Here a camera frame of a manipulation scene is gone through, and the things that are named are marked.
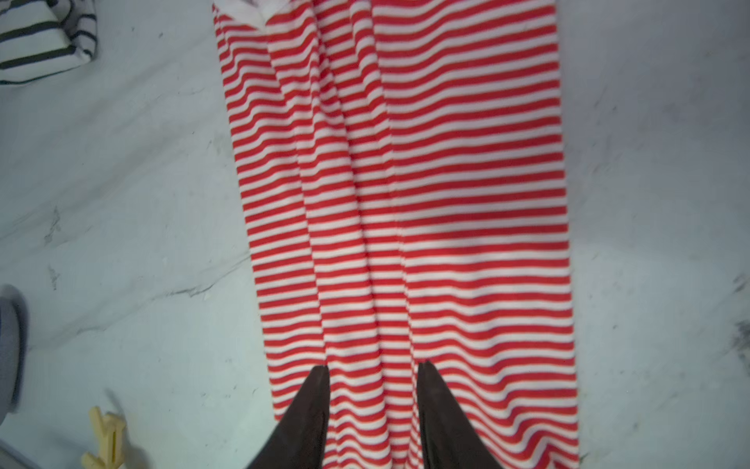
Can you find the red white striped tank top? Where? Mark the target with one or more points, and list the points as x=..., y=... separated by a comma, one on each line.
x=401, y=175

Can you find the black white striped tank top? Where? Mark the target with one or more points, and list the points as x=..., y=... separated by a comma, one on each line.
x=41, y=38

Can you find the yellow banana peel toy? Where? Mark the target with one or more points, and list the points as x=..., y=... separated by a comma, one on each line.
x=109, y=430

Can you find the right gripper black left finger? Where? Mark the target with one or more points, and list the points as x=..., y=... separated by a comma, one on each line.
x=299, y=439

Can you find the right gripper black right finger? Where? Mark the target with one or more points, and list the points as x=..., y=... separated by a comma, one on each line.
x=448, y=438

